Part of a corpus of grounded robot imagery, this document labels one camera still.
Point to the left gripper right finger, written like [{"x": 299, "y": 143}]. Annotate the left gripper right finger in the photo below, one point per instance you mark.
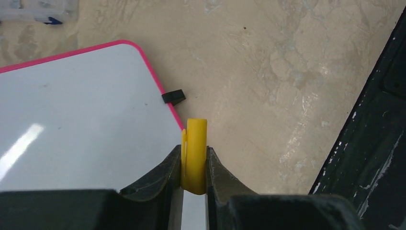
[{"x": 231, "y": 205}]

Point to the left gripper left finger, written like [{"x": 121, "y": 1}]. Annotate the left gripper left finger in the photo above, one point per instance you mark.
[{"x": 153, "y": 202}]

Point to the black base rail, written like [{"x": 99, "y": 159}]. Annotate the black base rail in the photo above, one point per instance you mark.
[{"x": 367, "y": 164}]

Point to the pink framed whiteboard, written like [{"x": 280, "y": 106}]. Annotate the pink framed whiteboard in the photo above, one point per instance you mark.
[{"x": 92, "y": 118}]

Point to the black whiteboard clip upper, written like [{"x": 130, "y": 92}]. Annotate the black whiteboard clip upper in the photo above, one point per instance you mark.
[{"x": 174, "y": 97}]

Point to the yellow marker cap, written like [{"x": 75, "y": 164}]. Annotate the yellow marker cap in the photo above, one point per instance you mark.
[{"x": 193, "y": 156}]

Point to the clear screw organizer box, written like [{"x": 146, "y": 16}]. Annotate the clear screw organizer box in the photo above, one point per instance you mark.
[{"x": 52, "y": 12}]

